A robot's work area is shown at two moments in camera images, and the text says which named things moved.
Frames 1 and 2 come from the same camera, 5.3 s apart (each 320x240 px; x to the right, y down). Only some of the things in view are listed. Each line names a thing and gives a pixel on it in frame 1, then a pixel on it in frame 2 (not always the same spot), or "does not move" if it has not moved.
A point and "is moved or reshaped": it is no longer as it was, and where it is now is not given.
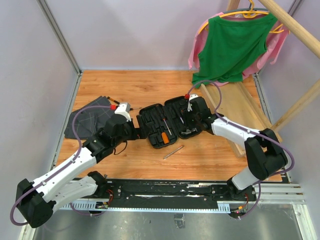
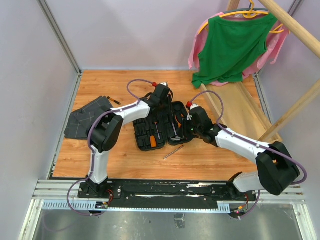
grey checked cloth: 89,120 does not move
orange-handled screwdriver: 165,138 → 153,141
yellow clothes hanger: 250,14 does not move
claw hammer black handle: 190,122 is moved or reshaped
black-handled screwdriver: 167,126 → 155,122
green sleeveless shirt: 231,46 does not move
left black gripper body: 130,133 → 165,106
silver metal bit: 174,151 does not move
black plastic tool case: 166,122 is moved or reshaped
